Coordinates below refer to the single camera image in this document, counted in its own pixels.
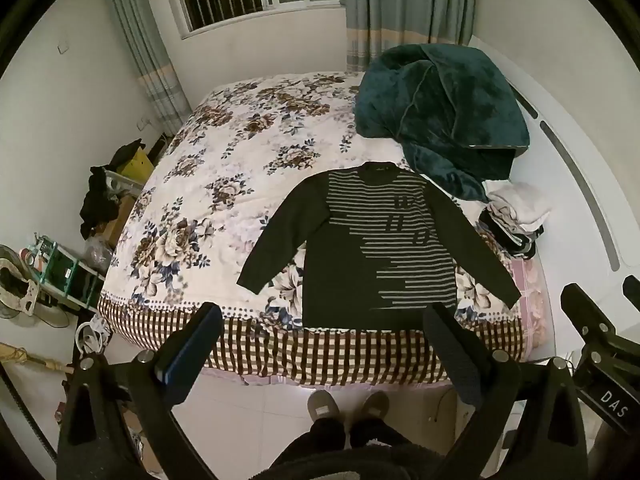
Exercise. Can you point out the green rack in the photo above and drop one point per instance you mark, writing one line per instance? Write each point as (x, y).
(65, 271)

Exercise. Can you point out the cardboard box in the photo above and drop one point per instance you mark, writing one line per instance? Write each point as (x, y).
(120, 217)

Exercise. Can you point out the dark folded clothes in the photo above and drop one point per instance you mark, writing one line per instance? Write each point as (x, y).
(515, 245)

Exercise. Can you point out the clear plastic bag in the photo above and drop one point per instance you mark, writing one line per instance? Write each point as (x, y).
(97, 254)

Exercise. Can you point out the teal plush blanket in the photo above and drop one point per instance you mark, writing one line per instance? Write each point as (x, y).
(450, 100)

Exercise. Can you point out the white bed headboard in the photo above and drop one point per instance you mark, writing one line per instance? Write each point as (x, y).
(575, 135)

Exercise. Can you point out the pink bed sheet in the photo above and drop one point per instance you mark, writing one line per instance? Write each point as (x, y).
(531, 300)

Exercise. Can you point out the person's legs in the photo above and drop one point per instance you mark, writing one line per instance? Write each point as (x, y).
(325, 442)

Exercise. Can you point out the black cloth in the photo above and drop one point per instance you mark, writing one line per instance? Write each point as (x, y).
(126, 152)

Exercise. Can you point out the grey banded curtain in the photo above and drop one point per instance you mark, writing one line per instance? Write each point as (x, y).
(400, 5)
(135, 45)

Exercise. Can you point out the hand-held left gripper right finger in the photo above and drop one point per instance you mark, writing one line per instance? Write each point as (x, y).
(452, 360)

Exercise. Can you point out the dark striped sweater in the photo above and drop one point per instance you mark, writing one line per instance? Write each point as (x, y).
(380, 255)

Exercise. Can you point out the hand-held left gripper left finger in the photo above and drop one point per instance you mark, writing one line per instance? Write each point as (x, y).
(187, 355)

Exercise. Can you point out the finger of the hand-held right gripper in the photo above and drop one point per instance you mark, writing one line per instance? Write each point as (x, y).
(586, 312)
(632, 287)

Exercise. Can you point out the straw broom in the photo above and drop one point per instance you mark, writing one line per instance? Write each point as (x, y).
(30, 356)

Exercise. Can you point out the yellow box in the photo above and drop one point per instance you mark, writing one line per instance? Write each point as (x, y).
(137, 166)

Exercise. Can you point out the wall socket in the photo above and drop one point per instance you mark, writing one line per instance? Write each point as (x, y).
(145, 122)
(62, 49)

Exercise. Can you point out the floral bedspread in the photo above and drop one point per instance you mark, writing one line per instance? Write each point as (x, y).
(225, 160)

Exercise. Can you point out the grey slipper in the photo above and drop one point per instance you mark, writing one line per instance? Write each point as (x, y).
(324, 404)
(375, 402)

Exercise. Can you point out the white folded clothes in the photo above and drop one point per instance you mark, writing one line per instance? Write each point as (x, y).
(522, 205)

